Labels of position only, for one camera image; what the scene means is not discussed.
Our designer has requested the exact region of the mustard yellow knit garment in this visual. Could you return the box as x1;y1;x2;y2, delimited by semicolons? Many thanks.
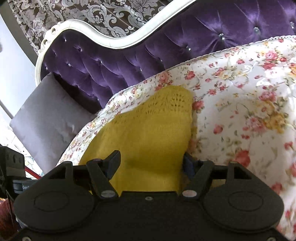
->
79;85;193;193

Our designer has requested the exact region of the floral quilted bedspread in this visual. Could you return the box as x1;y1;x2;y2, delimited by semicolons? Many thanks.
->
60;35;295;240

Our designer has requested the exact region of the purple tufted velvet headboard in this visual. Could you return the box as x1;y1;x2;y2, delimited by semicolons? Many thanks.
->
35;1;295;113

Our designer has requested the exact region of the grey satin pillow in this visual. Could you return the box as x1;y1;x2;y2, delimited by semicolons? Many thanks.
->
10;73;95;173

